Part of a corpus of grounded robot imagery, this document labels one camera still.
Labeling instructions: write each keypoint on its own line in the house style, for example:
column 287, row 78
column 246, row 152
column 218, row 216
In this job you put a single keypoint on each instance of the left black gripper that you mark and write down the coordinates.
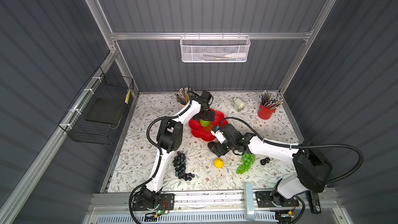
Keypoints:
column 208, row 117

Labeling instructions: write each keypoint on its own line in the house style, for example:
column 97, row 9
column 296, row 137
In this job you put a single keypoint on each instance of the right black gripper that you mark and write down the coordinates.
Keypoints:
column 216, row 147

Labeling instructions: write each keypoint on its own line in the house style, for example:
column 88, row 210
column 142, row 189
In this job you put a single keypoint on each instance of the green fake apple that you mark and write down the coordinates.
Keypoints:
column 205, row 123

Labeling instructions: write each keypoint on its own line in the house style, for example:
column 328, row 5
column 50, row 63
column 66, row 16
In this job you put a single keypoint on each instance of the green fake grape bunch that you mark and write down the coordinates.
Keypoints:
column 246, row 162

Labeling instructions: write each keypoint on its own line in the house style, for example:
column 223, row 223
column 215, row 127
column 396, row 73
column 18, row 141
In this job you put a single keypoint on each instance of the yellow fake lemon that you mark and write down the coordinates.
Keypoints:
column 218, row 163

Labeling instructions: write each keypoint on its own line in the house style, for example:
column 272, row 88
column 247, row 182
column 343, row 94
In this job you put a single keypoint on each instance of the dark purple grape bunch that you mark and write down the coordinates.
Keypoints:
column 180, row 166

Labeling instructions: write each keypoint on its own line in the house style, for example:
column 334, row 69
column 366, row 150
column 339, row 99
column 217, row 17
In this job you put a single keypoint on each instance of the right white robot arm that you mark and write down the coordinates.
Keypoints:
column 312, row 169

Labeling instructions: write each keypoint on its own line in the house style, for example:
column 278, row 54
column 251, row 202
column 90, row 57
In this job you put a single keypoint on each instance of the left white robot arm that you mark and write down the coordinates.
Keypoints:
column 165, row 133

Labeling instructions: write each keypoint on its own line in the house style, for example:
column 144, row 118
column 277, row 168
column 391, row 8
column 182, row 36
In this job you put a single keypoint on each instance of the red flower fruit bowl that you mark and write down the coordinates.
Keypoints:
column 204, row 133

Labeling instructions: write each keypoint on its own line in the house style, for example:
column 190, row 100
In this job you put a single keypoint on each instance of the pink pencil cup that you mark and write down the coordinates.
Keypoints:
column 181, row 105

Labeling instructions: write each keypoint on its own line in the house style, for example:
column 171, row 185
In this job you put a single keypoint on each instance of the small black loose grapes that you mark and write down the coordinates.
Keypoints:
column 265, row 161

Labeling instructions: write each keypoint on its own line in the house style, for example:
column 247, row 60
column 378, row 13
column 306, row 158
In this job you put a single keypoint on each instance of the red pencil cup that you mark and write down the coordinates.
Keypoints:
column 265, row 113

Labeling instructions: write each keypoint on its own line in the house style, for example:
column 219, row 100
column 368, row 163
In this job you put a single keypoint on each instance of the light blue rail bracket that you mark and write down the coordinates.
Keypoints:
column 249, row 202

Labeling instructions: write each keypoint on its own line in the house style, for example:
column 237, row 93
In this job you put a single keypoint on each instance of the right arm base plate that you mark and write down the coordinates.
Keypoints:
column 267, row 198

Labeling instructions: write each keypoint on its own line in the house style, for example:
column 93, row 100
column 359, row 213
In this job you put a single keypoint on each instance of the white wire wall basket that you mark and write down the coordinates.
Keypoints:
column 214, row 49

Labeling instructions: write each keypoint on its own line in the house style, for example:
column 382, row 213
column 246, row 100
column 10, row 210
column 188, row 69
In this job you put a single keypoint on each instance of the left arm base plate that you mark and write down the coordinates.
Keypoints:
column 157, row 202

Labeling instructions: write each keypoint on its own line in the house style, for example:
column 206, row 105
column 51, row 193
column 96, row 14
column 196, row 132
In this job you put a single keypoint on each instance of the black wire side basket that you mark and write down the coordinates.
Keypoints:
column 99, row 113

